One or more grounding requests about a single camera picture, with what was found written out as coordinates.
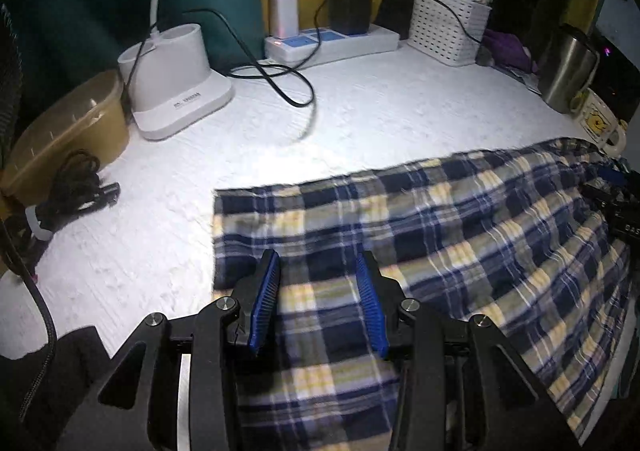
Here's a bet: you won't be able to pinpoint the black cloth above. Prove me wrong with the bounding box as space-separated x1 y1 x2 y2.
0 326 113 451

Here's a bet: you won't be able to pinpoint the black cable bundle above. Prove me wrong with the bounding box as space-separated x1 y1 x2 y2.
0 150 121 272

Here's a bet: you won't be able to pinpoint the plaid pants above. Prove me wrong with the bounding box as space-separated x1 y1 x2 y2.
212 136 633 451

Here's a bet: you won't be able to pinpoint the steel tumbler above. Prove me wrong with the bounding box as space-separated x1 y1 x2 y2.
539 24 601 114

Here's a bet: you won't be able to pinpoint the white plastic basket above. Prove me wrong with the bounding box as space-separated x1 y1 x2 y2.
407 0 492 68

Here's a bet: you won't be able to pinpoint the white charger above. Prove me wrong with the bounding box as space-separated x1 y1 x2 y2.
270 0 300 38

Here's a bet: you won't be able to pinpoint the purple cloth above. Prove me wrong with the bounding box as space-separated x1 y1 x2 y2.
482 28 538 72

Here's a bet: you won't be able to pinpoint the black lamp cable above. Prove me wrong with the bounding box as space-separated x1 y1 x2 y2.
121 0 331 108

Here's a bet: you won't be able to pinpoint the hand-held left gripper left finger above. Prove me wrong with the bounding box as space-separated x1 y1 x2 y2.
65 249 281 451

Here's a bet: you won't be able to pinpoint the computer monitor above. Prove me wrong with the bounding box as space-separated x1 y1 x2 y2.
592 31 640 122

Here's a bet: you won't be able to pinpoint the cartoon bear mug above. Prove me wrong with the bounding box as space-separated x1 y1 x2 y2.
570 88 628 157

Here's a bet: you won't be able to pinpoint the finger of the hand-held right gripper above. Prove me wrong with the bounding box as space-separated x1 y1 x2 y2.
580 166 628 214

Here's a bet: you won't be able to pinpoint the black charger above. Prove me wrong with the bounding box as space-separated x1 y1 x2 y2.
328 0 373 35

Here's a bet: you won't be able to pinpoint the white lamp base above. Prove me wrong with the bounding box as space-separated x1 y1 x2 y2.
117 0 235 141

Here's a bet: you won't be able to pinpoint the white power strip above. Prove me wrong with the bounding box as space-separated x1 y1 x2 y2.
264 26 401 64

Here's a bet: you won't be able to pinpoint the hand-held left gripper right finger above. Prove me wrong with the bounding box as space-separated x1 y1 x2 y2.
356 251 581 451

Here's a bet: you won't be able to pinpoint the white textured tablecloth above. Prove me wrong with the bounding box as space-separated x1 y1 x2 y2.
0 38 601 367

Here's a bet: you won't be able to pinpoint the tan lidded container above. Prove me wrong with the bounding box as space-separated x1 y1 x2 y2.
0 68 132 199

